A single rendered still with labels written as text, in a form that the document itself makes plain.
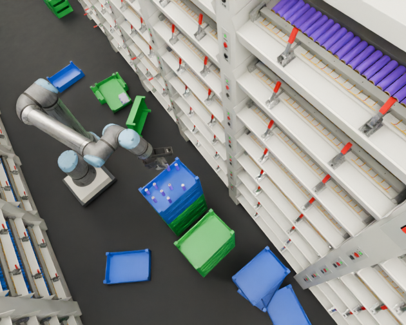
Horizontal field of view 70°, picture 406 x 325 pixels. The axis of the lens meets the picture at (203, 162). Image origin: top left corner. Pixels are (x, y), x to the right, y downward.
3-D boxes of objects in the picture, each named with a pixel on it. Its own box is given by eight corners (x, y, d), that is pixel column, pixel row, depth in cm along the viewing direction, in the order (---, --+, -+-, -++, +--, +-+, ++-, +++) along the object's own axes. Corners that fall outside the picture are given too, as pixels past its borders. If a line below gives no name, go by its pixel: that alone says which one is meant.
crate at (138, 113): (133, 137, 253) (142, 138, 252) (125, 124, 235) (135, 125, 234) (143, 109, 266) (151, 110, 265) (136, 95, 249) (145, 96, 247)
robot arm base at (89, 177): (84, 191, 220) (77, 186, 211) (68, 179, 227) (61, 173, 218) (101, 172, 226) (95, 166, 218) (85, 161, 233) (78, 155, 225)
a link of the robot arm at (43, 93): (79, 155, 223) (15, 89, 157) (94, 138, 229) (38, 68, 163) (93, 164, 219) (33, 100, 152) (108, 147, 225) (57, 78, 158)
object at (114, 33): (134, 62, 253) (124, 51, 241) (106, 27, 280) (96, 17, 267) (151, 46, 252) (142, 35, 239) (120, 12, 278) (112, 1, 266)
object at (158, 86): (175, 112, 223) (167, 104, 211) (138, 68, 249) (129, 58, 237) (194, 94, 221) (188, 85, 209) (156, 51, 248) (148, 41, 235)
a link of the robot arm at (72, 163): (64, 173, 218) (51, 162, 203) (80, 156, 224) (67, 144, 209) (78, 182, 213) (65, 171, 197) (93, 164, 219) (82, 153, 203)
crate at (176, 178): (162, 217, 166) (159, 213, 159) (142, 194, 174) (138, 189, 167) (200, 183, 174) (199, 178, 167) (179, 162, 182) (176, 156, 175)
